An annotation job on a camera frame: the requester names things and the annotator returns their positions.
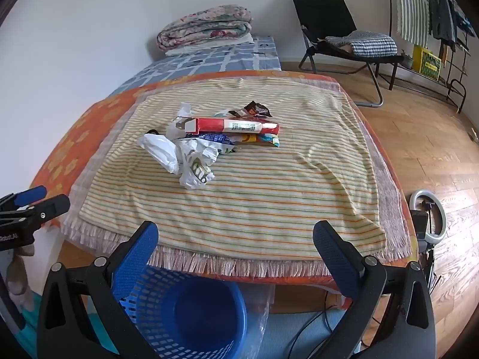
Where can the black clothes rack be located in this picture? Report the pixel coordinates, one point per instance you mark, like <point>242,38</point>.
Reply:
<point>454,71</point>

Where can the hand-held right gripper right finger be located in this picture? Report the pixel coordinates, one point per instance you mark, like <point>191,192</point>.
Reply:
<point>336,260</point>

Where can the colourful long snack packet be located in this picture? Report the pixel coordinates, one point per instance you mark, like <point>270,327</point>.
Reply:
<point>262,140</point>

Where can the checkered folded cloth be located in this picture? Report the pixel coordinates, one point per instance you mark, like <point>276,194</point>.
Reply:
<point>368,43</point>

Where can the white bag with green print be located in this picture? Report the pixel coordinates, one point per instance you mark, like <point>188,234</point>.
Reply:
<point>194,170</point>

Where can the dark hanging jacket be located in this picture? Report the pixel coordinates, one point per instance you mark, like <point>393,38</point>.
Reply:
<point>441,17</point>

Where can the person's left hand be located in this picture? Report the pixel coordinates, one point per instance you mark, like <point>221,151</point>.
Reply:
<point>17,271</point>

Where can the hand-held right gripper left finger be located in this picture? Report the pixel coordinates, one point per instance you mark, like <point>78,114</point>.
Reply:
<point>139,254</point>

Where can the blue patterned bed sheet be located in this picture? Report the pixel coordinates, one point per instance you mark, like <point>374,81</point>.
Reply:
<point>209,58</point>

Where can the black folding chair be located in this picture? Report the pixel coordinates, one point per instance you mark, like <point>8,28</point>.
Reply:
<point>318,15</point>

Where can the orange patterned blanket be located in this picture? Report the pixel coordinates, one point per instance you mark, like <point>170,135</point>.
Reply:
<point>86,131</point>

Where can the folded floral quilt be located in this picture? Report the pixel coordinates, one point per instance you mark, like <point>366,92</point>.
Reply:
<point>204,26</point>

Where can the red long cardboard box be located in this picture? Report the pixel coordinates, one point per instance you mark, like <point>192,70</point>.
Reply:
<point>232,125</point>

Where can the brown snack wrapper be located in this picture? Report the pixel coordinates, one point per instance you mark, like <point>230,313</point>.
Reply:
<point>256,109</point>

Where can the teal plastic stool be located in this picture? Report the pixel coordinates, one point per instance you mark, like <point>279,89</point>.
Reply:
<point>32,318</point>

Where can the white fringed blanket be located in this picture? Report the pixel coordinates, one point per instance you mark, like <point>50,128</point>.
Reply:
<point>389,209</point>

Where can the yellow plastic crate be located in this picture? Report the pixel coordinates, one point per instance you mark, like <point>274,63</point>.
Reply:
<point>428,61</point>

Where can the thin white plastic bag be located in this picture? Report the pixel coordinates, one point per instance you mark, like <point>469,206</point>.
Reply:
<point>179,119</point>

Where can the striped yellow towel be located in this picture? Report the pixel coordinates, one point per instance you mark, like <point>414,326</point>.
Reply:
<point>262,194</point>

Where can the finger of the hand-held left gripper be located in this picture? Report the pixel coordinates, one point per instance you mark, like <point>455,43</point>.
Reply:
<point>50,207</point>
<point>32,194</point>

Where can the blue plastic basket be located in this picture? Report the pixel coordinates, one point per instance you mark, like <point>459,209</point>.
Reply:
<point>194,306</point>

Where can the blue snack packet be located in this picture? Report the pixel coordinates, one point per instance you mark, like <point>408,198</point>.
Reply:
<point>216,139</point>

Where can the light blue floor mat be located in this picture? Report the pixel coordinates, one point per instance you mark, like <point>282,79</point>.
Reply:
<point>295,334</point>

